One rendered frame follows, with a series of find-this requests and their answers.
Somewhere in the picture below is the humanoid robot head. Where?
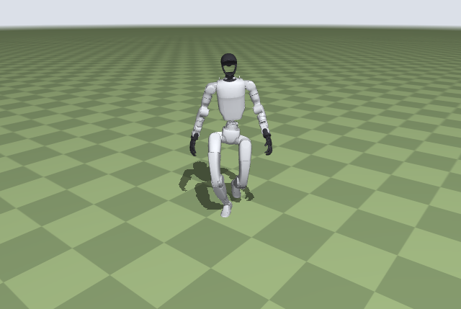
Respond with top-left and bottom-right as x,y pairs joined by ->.
221,53 -> 237,82

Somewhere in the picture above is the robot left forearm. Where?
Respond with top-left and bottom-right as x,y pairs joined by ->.
257,104 -> 270,134

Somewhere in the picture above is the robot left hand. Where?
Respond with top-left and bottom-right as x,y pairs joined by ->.
262,128 -> 272,156

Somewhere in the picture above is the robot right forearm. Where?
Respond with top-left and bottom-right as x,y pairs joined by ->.
192,107 -> 205,137

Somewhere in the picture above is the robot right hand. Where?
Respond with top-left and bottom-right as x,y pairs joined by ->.
189,133 -> 199,156

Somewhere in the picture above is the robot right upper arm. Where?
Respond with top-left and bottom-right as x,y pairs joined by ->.
200,82 -> 217,117

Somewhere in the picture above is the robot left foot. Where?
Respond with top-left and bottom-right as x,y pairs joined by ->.
230,179 -> 241,198

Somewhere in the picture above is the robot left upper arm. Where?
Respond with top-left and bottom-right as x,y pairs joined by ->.
243,80 -> 262,115

